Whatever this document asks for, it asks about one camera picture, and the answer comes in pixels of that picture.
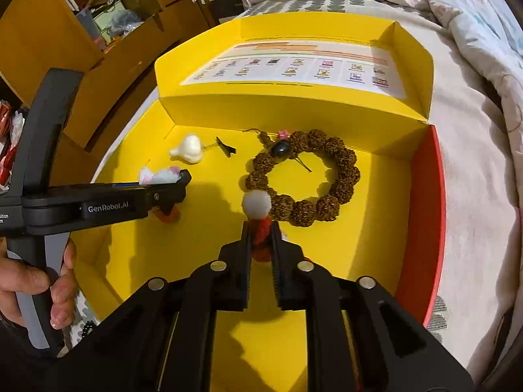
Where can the bed with patterned sheet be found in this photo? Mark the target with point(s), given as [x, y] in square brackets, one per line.
[461, 212]

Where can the orange fuzzy ornament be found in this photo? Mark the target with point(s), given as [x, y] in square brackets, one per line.
[168, 215]

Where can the person's left hand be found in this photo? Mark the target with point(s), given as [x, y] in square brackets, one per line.
[63, 294]

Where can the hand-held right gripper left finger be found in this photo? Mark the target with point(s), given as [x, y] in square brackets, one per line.
[244, 261]

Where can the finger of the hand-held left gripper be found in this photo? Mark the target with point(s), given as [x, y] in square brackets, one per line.
[167, 194]

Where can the white garlic charm with clip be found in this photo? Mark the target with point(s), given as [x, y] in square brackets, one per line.
[188, 147]

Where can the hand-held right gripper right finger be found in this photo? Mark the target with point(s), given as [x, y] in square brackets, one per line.
[278, 261]

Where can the red white snack packets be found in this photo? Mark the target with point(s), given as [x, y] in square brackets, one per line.
[10, 147]

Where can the wooden wardrobe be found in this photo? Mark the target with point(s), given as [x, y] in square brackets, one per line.
[45, 36]

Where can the blue plastic bag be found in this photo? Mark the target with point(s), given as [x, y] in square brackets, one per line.
[124, 22]

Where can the red santa figure charm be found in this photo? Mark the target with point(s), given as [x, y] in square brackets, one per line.
[261, 228]

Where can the yellow cardboard box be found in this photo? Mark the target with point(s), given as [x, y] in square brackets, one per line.
[367, 196]

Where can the light blue printed duvet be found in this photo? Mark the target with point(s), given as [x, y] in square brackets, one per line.
[482, 20]

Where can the small blue pink hair clip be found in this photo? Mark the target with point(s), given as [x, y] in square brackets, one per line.
[161, 175]

